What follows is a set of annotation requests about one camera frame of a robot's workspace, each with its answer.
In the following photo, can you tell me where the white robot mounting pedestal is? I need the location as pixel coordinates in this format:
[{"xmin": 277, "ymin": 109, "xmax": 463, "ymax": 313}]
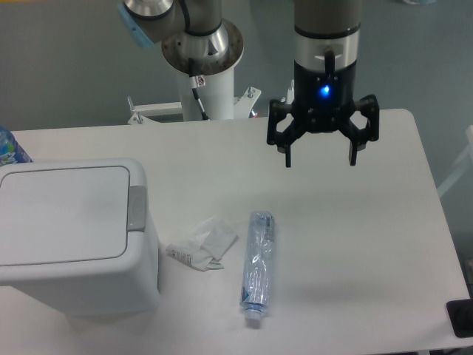
[{"xmin": 126, "ymin": 18, "xmax": 262, "ymax": 125}]

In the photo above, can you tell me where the blue labelled bottle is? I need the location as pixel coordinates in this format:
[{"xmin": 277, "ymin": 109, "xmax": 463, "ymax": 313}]
[{"xmin": 1, "ymin": 126, "xmax": 33, "ymax": 166}]

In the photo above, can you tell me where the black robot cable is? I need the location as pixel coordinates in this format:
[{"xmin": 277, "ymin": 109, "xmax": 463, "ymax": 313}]
[{"xmin": 187, "ymin": 57, "xmax": 211, "ymax": 121}]

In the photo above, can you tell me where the black object at table edge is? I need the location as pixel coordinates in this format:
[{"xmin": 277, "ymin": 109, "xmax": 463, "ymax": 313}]
[{"xmin": 446, "ymin": 299, "xmax": 472, "ymax": 339}]

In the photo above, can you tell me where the grey lid push button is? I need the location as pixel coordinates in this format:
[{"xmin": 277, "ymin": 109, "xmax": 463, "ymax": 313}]
[{"xmin": 127, "ymin": 186, "xmax": 148, "ymax": 231}]

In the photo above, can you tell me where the white trash can lid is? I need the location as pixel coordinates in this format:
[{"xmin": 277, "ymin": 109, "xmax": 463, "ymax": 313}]
[{"xmin": 1, "ymin": 165, "xmax": 129, "ymax": 266}]

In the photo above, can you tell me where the clear empty plastic bottle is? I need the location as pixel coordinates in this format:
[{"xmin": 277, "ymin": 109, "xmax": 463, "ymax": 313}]
[{"xmin": 239, "ymin": 211, "xmax": 275, "ymax": 325}]

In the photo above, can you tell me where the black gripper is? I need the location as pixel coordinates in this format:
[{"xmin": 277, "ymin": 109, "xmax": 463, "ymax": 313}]
[{"xmin": 266, "ymin": 58, "xmax": 381, "ymax": 168}]

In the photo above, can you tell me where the crumpled white paper wrapper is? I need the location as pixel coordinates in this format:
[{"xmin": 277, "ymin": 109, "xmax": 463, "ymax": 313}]
[{"xmin": 166, "ymin": 217, "xmax": 238, "ymax": 272}]

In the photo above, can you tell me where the white plastic trash can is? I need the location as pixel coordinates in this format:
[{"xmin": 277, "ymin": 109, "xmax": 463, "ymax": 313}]
[{"xmin": 1, "ymin": 158, "xmax": 160, "ymax": 316}]

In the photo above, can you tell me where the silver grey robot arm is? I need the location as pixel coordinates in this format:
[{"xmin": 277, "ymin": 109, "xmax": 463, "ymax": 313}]
[{"xmin": 118, "ymin": 1, "xmax": 380, "ymax": 165}]

